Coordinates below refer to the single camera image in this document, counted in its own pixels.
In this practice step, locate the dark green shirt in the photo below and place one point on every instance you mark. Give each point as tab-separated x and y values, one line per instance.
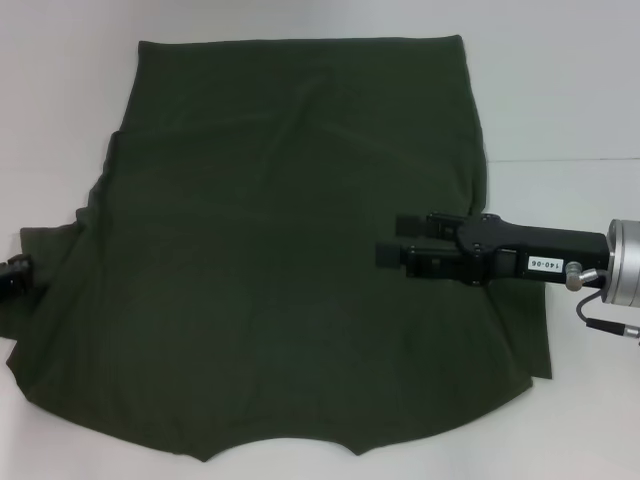
300	200

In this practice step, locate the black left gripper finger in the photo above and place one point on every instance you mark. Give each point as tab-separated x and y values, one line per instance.
17	280

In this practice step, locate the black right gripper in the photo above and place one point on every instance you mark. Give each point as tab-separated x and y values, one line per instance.
550	250

